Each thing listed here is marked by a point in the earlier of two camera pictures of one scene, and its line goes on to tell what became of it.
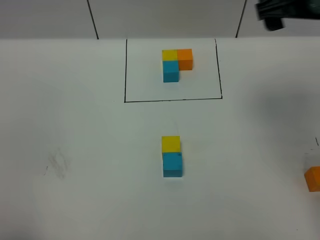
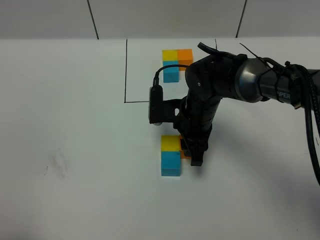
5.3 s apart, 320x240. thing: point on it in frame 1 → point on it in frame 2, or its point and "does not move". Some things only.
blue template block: (170, 71) does not move
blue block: (172, 164) does not move
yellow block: (171, 144) does not move
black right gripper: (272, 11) → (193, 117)
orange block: (312, 177) → (182, 156)
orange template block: (185, 57) does not move
